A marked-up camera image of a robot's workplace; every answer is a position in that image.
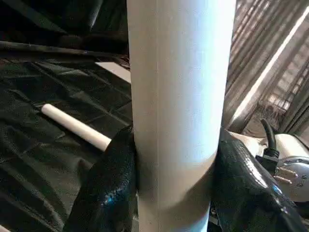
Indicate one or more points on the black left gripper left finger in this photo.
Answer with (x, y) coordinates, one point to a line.
(111, 183)

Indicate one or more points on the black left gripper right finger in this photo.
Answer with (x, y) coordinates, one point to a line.
(243, 193)

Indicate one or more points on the white plastic table leg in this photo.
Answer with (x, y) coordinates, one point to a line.
(72, 123)
(181, 84)

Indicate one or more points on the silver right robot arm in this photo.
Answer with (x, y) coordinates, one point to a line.
(297, 169)

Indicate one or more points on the black work surface mat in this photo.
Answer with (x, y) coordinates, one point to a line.
(48, 96)

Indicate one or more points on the beige slatted window blind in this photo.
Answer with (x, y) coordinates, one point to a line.
(265, 48)

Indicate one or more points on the black backdrop cloth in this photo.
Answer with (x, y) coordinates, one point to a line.
(60, 19)

